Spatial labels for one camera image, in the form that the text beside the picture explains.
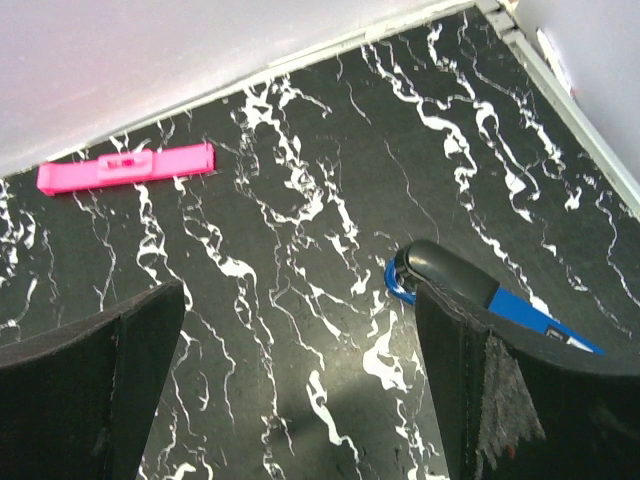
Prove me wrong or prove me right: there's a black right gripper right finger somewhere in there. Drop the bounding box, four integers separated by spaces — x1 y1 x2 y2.
415 282 639 479

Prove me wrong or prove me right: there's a blue clamp tool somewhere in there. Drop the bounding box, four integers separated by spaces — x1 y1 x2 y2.
384 239 605 355

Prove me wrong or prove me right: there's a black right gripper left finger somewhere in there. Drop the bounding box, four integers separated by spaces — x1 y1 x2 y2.
1 280 185 479

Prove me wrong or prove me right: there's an aluminium frame rail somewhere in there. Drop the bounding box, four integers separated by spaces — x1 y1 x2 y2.
474 1 639 219

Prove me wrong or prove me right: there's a pink plastic clip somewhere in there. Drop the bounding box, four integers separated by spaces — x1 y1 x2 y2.
36 143 215 196

